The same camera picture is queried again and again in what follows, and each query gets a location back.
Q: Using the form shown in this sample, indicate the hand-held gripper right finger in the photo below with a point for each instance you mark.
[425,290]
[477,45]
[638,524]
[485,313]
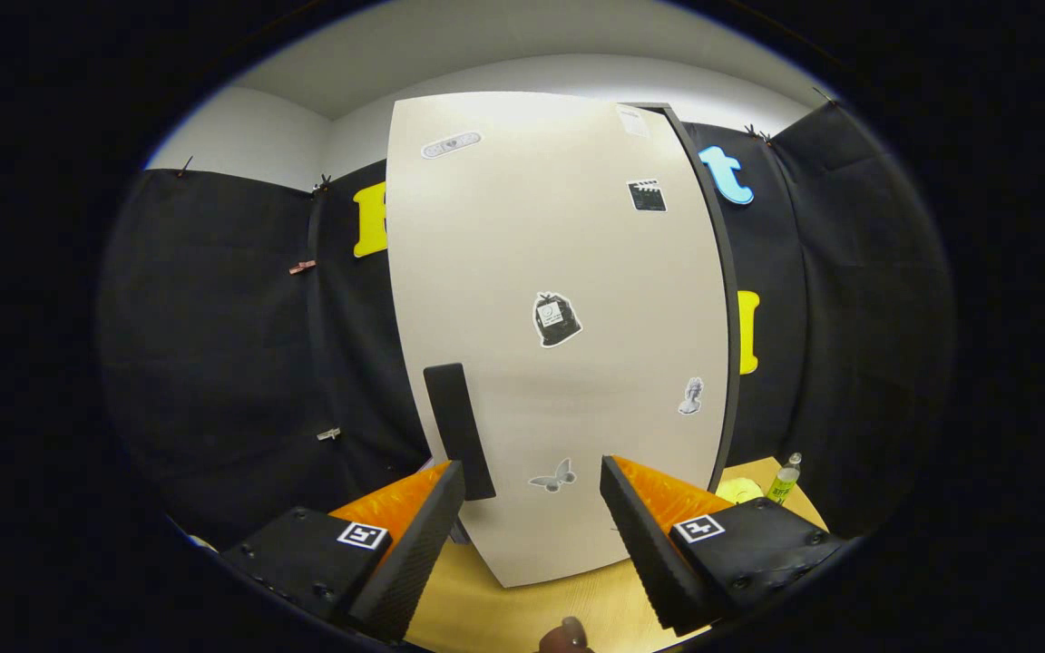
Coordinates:
[645,553]

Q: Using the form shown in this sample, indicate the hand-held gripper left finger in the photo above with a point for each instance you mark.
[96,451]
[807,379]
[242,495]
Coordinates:
[414,558]

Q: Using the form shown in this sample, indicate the grey shoe cabinet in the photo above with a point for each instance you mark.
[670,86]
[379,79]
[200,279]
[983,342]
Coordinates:
[734,299]

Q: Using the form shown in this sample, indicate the beige shoe cabinet door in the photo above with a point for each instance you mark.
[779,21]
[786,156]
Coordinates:
[504,236]

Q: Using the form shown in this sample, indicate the green drink bottle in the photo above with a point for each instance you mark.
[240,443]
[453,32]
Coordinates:
[784,481]

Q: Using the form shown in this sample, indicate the black backdrop cloth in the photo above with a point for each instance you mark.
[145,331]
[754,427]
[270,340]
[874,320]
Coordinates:
[214,363]

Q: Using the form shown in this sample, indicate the wooden clothes peg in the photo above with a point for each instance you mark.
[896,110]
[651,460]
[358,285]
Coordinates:
[302,267]

